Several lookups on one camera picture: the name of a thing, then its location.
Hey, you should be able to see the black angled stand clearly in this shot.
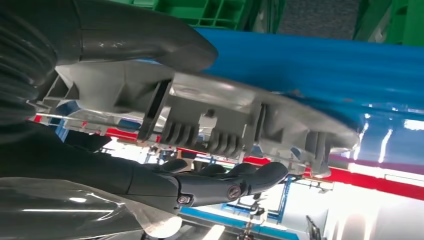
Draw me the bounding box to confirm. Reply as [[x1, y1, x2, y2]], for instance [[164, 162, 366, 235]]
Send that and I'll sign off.
[[305, 215, 323, 240]]

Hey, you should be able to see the long red barrier belt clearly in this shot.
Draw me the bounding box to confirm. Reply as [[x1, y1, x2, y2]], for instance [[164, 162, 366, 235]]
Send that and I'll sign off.
[[33, 114, 424, 202]]

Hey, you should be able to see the blue metal shelf rack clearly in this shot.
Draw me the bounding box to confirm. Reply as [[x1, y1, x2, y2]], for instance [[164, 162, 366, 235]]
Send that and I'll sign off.
[[195, 28, 424, 174]]

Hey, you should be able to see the clear plastic film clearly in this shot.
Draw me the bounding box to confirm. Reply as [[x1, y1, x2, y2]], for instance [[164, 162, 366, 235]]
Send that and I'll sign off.
[[0, 177, 183, 240]]

